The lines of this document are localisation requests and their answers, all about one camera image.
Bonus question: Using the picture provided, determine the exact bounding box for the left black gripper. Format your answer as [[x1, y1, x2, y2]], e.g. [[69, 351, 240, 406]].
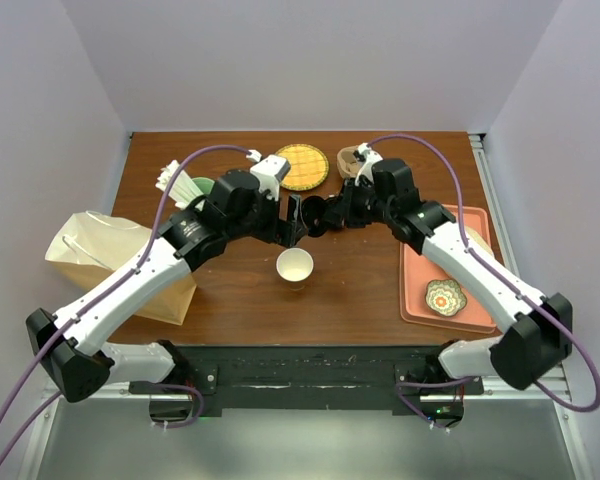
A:
[[226, 185, 308, 247]]

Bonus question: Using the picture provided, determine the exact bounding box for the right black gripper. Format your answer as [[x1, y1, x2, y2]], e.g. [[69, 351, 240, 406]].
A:
[[324, 176, 395, 228]]

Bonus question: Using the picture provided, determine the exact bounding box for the black coffee cup lid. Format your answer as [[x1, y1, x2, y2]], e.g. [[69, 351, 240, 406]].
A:
[[301, 196, 325, 228]]

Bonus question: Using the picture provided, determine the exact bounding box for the brown paper coffee cup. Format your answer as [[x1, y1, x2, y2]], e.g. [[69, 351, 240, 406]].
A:
[[276, 248, 314, 291]]

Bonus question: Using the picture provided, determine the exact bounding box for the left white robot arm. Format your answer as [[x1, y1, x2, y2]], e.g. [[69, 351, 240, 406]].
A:
[[26, 170, 306, 403]]

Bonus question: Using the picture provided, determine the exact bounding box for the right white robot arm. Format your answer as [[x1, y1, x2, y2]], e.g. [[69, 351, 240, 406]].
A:
[[301, 159, 573, 393]]

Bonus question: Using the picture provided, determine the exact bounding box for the yellow woven coaster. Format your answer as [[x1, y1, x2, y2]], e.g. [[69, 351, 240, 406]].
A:
[[276, 144, 329, 192]]

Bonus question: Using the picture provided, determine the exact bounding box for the cardboard cup carrier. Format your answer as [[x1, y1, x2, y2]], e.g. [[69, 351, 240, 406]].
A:
[[336, 145, 364, 181]]

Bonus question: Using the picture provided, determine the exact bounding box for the green straw holder cup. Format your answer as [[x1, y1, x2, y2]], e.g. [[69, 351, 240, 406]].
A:
[[174, 177, 214, 210]]

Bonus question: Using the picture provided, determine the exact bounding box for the pink plastic tray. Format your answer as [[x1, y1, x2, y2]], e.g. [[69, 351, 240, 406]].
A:
[[399, 204, 499, 335]]

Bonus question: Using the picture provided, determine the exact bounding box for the white wrapped straws bundle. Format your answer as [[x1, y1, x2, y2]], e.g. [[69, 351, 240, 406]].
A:
[[155, 160, 203, 210]]

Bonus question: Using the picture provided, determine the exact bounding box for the floral patterned small dish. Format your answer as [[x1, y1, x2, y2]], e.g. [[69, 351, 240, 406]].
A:
[[424, 279, 468, 317]]

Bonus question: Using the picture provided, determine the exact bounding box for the white square bowl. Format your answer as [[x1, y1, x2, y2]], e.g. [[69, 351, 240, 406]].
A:
[[465, 226, 494, 257]]

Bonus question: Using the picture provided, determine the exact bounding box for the brown paper bag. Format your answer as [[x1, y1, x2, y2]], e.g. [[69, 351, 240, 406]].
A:
[[45, 211, 196, 325]]

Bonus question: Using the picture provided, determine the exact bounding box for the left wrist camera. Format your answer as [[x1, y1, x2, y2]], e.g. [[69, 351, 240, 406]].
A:
[[246, 149, 291, 192]]

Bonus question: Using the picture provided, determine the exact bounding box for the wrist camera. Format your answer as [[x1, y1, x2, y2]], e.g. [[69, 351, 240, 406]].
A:
[[246, 149, 291, 192], [353, 143, 383, 180]]

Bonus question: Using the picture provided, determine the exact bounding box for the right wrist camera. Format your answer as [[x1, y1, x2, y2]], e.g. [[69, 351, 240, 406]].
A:
[[353, 143, 383, 180]]

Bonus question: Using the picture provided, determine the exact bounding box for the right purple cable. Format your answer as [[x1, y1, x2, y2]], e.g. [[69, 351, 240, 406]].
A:
[[367, 133, 600, 431]]

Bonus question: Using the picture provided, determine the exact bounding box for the aluminium frame rail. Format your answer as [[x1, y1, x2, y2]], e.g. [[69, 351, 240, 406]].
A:
[[10, 381, 197, 479]]

